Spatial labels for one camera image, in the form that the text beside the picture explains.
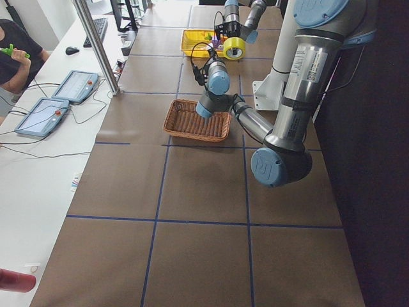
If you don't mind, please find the seated person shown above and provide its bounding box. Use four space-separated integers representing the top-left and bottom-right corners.
0 18 51 125

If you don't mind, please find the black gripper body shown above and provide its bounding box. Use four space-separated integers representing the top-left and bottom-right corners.
214 21 240 40

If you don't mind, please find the black mouse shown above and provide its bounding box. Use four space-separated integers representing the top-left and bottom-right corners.
65 46 80 55

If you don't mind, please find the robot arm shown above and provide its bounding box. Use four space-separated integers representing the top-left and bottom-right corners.
196 1 378 187
214 0 288 43

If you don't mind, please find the teach pendant far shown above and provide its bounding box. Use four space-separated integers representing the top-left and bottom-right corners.
52 70 98 104

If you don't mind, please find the black keyboard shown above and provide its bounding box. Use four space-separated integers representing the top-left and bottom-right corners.
82 17 108 48

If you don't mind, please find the left black cable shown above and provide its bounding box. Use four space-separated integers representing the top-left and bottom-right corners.
190 42 221 86

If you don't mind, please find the aluminium post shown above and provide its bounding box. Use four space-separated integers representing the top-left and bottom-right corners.
72 0 120 96

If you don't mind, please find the yellow tape roll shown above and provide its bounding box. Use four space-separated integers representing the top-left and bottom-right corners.
223 37 245 60

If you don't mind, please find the brown wicker basket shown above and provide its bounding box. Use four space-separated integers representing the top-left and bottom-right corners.
163 99 231 143

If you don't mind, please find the purple block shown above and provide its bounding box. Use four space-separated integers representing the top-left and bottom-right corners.
212 37 223 49

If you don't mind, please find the yellow wicker basket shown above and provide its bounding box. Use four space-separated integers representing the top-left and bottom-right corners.
181 29 228 58

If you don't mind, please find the white robot column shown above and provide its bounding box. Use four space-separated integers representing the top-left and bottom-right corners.
252 0 297 111

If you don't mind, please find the red cylinder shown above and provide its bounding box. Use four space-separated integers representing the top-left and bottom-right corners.
0 269 36 293

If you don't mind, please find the teach pendant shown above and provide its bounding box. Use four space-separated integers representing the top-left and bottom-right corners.
52 70 98 104
14 98 70 137

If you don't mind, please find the teach pendant near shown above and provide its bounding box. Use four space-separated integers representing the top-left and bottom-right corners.
14 98 70 137

